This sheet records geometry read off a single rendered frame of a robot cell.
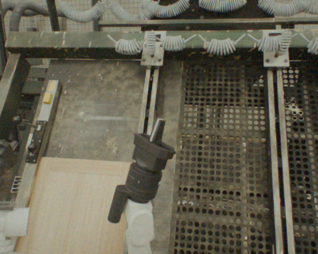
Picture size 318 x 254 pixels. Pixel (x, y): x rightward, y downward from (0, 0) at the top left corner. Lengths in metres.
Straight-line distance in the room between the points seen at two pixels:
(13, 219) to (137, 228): 0.29
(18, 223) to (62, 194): 0.55
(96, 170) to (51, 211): 0.25
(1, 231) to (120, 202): 0.28
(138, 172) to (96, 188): 0.55
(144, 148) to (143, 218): 0.18
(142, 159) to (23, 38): 1.11
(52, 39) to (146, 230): 1.11
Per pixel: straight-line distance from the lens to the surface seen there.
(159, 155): 0.70
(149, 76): 1.34
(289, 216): 1.17
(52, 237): 1.32
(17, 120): 1.37
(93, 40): 1.50
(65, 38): 1.57
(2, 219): 0.80
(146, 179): 0.73
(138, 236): 0.80
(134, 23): 1.29
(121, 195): 0.76
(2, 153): 1.26
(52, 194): 1.34
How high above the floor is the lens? 1.83
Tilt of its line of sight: 16 degrees down
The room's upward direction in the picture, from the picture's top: straight up
